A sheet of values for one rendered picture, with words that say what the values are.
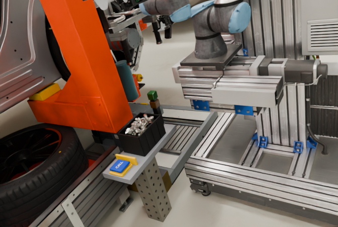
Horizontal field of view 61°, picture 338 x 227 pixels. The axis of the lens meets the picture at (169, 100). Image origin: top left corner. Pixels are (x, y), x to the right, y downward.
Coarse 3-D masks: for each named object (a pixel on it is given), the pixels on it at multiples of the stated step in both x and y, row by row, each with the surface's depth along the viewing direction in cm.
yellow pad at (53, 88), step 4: (52, 84) 179; (56, 84) 178; (44, 88) 175; (48, 88) 174; (52, 88) 176; (56, 88) 178; (40, 92) 171; (44, 92) 171; (48, 92) 174; (52, 92) 176; (56, 92) 178; (32, 96) 174; (36, 96) 172; (40, 96) 170; (44, 96) 171; (48, 96) 174; (40, 100) 172
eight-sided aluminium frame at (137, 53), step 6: (114, 0) 186; (96, 6) 173; (114, 6) 195; (132, 24) 210; (138, 24) 208; (138, 30) 209; (138, 48) 210; (132, 54) 212; (138, 54) 210; (138, 60) 210; (132, 66) 207; (138, 66) 210; (132, 72) 205
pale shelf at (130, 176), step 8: (168, 128) 155; (176, 128) 158; (168, 136) 152; (160, 144) 146; (152, 152) 140; (136, 160) 138; (144, 160) 136; (136, 168) 132; (144, 168) 135; (104, 176) 136; (112, 176) 132; (128, 176) 129; (136, 176) 130
